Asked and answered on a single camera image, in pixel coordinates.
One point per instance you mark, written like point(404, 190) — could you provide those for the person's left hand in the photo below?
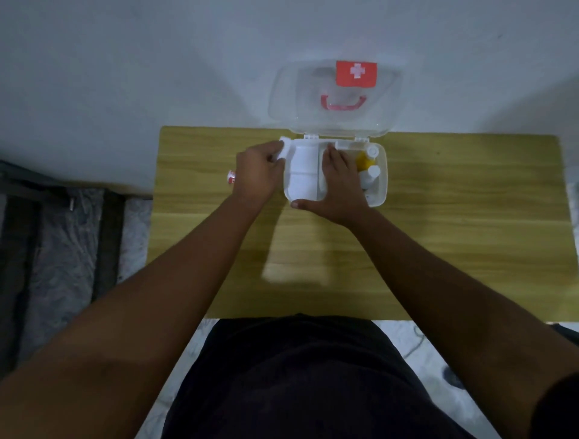
point(255, 174)

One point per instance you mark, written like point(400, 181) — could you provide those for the person's right hand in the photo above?
point(341, 194)

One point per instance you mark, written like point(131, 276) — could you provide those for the person's right thumb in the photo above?
point(307, 205)

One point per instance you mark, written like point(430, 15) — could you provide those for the person's left fingers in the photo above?
point(273, 148)

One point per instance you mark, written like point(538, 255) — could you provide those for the white plastic insert tray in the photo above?
point(302, 169)

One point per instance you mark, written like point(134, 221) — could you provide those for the person's right forearm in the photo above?
point(452, 307)

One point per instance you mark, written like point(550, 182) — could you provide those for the person's left forearm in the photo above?
point(149, 307)

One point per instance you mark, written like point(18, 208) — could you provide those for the small red and white tube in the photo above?
point(231, 177)

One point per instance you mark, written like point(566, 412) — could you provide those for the white plastic bottle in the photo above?
point(370, 175)
point(372, 151)

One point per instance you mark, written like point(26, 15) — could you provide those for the yellow medicine packet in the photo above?
point(364, 163)

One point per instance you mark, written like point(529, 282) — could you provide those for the clear plastic first aid box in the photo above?
point(334, 108)

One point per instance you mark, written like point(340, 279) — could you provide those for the person's black shirt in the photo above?
point(298, 384)

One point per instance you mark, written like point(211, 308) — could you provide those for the person's dark shoe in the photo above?
point(453, 378)

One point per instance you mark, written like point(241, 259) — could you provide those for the black metal frame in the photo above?
point(54, 253)

